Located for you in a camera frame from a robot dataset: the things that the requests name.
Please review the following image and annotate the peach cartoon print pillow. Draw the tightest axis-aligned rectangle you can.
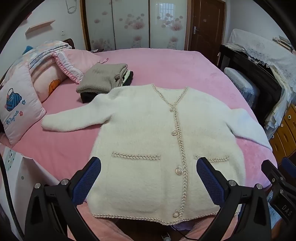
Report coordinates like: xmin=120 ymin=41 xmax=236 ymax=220
xmin=30 ymin=58 xmax=68 ymax=103

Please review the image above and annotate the blue denim cloth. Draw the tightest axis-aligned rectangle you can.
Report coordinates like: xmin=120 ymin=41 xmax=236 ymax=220
xmin=266 ymin=192 xmax=281 ymax=230

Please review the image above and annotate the pink handbag print pillow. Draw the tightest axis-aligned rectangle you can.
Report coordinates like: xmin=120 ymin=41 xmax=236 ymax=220
xmin=0 ymin=61 xmax=47 ymax=145

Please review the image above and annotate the pale green folded garment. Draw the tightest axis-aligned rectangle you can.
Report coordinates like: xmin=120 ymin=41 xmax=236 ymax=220
xmin=120 ymin=70 xmax=130 ymax=87

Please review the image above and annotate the white hanging cloth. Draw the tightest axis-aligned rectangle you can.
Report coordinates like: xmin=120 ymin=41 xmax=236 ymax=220
xmin=264 ymin=67 xmax=296 ymax=130

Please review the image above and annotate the wooden drawer cabinet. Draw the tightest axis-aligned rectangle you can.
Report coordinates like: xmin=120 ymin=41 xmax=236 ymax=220
xmin=269 ymin=111 xmax=296 ymax=160

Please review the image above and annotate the light wooden wall shelf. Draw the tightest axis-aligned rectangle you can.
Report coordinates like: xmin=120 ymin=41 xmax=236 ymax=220
xmin=25 ymin=20 xmax=55 ymax=35

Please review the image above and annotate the beige knitted sweater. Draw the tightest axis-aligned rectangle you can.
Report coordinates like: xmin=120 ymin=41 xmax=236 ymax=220
xmin=76 ymin=62 xmax=128 ymax=94

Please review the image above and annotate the black folded garment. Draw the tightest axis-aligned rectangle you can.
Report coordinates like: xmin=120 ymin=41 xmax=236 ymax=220
xmin=80 ymin=71 xmax=134 ymax=103

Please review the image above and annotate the pink ruffled pillow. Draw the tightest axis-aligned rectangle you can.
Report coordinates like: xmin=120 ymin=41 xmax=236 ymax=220
xmin=53 ymin=49 xmax=102 ymax=84

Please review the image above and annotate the pink bed blanket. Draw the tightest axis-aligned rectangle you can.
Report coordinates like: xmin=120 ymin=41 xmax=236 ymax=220
xmin=0 ymin=47 xmax=278 ymax=209

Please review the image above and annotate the stack of books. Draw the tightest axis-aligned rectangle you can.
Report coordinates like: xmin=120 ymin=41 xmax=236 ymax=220
xmin=272 ymin=35 xmax=295 ymax=52

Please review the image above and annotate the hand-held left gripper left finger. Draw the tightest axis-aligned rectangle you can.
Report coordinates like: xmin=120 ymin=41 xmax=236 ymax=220
xmin=24 ymin=156 xmax=102 ymax=241

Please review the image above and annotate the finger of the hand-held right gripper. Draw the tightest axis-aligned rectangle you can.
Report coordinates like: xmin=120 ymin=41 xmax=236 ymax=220
xmin=261 ymin=159 xmax=296 ymax=193
xmin=282 ymin=157 xmax=296 ymax=168

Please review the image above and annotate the white air conditioner cable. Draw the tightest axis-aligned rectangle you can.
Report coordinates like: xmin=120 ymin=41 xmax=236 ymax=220
xmin=65 ymin=0 xmax=78 ymax=13

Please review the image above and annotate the stool with pale cover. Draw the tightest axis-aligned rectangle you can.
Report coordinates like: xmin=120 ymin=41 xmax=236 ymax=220
xmin=223 ymin=67 xmax=260 ymax=109

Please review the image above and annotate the floral sliding door wardrobe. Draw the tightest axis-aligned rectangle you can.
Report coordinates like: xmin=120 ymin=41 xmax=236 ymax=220
xmin=80 ymin=0 xmax=195 ymax=52

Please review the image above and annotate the white fluffy cardigan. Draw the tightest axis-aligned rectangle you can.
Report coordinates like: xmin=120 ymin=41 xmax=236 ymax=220
xmin=41 ymin=84 xmax=273 ymax=226

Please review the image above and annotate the floral folded quilt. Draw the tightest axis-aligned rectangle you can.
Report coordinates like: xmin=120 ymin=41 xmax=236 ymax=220
xmin=22 ymin=40 xmax=73 ymax=70

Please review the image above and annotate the black cable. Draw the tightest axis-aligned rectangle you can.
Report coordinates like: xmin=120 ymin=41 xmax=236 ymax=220
xmin=171 ymin=226 xmax=201 ymax=240

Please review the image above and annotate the brown wooden door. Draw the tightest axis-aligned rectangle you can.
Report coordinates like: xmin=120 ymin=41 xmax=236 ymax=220
xmin=188 ymin=0 xmax=226 ymax=67

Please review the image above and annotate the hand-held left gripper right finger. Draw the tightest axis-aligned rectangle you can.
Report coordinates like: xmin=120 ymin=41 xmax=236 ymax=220
xmin=196 ymin=157 xmax=272 ymax=241

